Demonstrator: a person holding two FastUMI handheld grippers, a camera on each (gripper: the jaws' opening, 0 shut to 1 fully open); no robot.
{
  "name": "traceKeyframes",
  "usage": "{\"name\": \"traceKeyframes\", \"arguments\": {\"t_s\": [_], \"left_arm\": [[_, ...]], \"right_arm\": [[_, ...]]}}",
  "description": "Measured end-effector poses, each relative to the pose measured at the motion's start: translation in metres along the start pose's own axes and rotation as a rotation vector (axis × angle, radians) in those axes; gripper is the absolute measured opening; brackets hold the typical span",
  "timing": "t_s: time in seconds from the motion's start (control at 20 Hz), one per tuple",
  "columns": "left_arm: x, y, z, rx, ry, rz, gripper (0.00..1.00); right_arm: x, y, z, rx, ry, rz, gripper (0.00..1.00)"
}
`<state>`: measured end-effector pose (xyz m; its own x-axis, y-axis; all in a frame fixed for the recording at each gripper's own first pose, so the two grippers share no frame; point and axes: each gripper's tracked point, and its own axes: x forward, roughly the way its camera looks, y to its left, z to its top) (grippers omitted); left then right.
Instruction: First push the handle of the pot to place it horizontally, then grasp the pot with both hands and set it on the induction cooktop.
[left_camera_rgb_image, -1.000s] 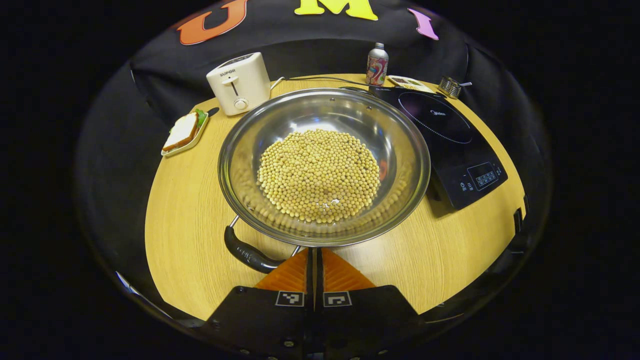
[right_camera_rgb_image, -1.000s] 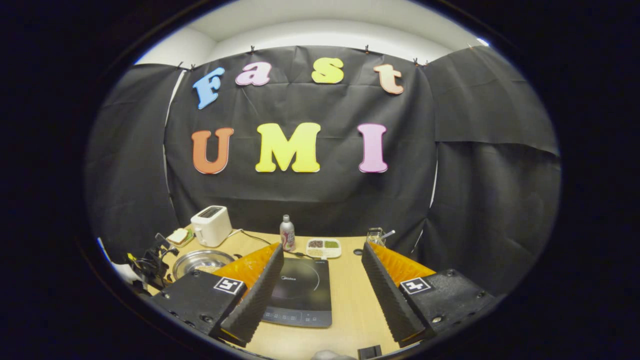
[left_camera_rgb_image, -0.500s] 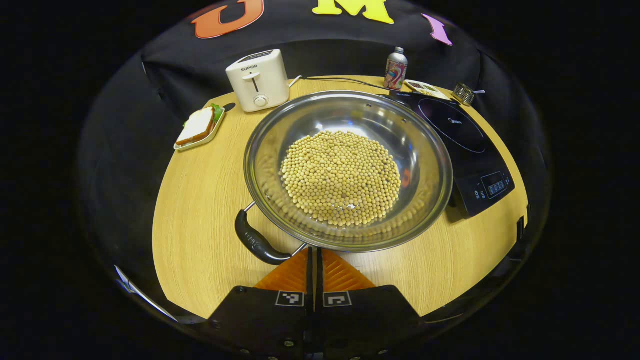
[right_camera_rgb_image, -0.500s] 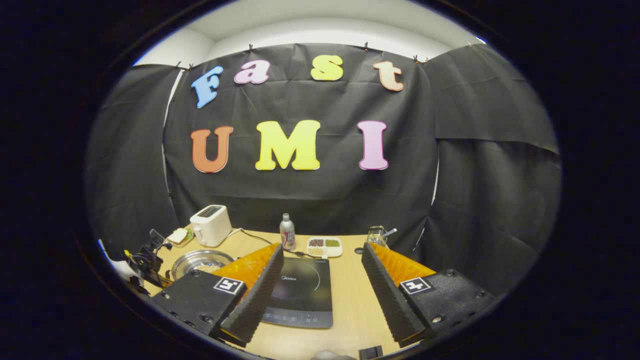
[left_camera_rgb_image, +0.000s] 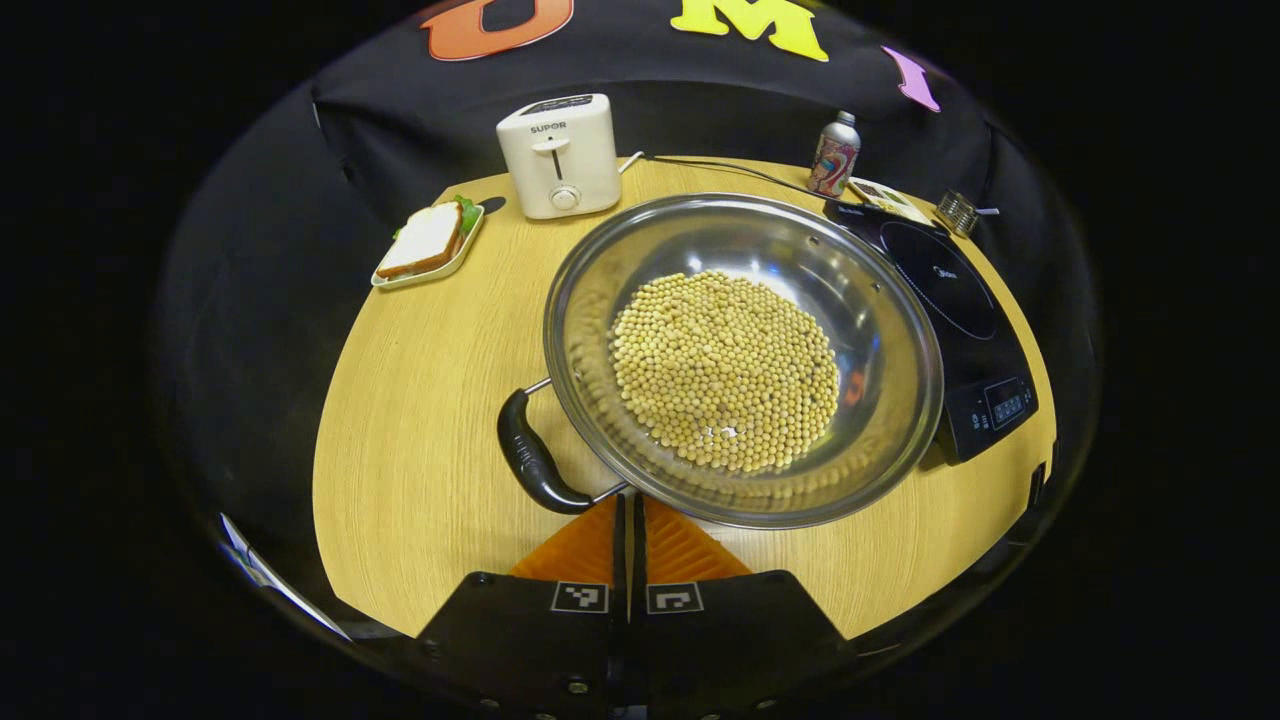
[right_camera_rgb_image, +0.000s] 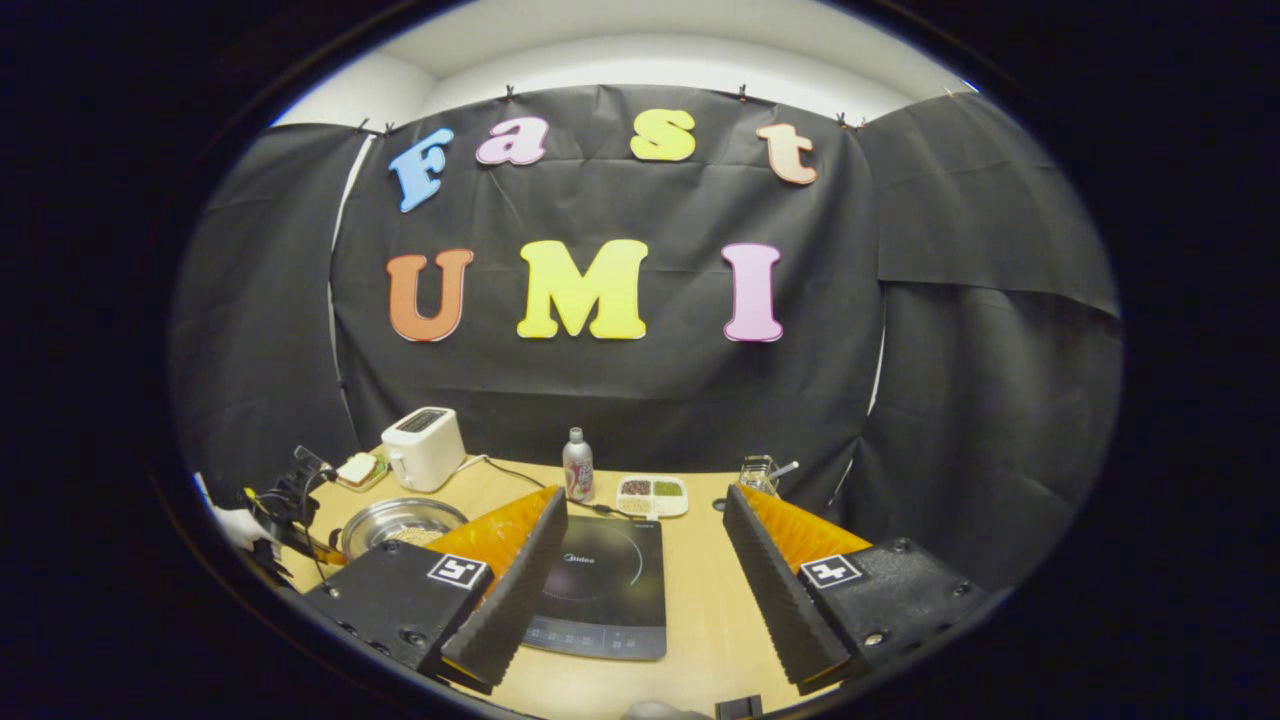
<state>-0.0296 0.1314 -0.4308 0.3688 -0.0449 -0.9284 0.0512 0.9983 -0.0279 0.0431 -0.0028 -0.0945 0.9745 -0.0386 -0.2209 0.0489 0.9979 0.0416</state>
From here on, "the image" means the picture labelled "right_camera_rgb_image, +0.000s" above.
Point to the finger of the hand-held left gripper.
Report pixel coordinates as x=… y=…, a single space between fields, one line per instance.
x=318 y=551

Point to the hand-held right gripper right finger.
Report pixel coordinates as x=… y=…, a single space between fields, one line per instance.
x=780 y=590

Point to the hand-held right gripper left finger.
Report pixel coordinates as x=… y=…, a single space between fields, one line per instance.
x=520 y=590

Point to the stainless steel pot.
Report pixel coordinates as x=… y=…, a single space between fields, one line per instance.
x=375 y=520

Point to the black induction cooktop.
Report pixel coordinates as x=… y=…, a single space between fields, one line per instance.
x=610 y=590

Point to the pile of soybeans in pot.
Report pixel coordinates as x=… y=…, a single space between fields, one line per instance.
x=415 y=536

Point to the toast sandwich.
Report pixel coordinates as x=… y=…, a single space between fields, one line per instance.
x=356 y=468

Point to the small green plate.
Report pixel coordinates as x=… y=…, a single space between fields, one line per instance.
x=380 y=478

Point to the metal spoon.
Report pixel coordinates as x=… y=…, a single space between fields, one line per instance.
x=788 y=467

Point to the silver drink bottle colourful label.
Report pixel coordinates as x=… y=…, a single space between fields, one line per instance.
x=578 y=470

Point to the white toaster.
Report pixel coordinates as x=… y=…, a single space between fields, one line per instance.
x=425 y=455

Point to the white divided dish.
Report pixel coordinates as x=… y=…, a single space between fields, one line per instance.
x=652 y=510

